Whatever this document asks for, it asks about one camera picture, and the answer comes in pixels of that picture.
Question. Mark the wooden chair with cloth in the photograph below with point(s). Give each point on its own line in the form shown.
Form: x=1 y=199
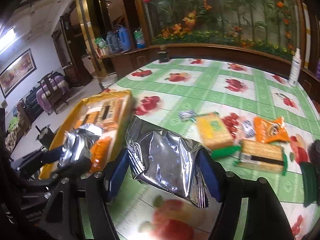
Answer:
x=53 y=92

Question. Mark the orange cracker pack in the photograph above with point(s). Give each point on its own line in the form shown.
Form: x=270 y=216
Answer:
x=104 y=114

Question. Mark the floral aquarium display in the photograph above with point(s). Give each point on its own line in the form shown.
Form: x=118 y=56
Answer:
x=269 y=26

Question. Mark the yellow white tray box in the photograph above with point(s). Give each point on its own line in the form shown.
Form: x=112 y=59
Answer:
x=76 y=119

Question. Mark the black patterned glasses case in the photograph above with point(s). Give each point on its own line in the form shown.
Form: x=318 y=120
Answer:
x=314 y=154

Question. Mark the white plastic bucket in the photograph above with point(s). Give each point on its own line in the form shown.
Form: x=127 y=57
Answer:
x=109 y=80

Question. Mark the small orange wafer packs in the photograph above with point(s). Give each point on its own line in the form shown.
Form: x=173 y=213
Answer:
x=99 y=152

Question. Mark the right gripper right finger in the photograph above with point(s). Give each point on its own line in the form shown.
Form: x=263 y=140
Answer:
x=265 y=217

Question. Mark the green plastic bag on shelf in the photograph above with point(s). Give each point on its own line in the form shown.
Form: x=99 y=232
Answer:
x=100 y=42

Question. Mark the framed wall painting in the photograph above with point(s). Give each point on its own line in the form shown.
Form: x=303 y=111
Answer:
x=16 y=72

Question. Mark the silver foil snack bag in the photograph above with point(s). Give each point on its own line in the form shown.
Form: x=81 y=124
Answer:
x=171 y=163

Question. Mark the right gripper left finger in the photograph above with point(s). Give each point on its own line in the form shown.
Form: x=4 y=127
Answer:
x=100 y=188

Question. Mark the dark green snack packet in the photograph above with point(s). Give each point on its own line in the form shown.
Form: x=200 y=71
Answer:
x=310 y=186

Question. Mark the green yellow cracker pack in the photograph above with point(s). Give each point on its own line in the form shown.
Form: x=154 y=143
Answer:
x=215 y=136

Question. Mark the white spray bottle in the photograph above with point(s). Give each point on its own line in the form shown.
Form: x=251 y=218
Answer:
x=295 y=68

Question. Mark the blue thermos jug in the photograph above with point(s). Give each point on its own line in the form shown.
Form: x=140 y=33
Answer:
x=124 y=38

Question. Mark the orange cartoon snack pouch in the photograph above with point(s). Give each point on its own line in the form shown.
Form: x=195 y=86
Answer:
x=267 y=131

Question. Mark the small black jar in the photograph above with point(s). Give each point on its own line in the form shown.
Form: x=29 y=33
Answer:
x=163 y=55

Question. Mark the grey thermos jug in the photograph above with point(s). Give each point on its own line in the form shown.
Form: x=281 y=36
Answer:
x=113 y=42

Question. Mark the green cracker pack black label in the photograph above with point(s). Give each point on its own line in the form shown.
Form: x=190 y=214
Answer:
x=262 y=157

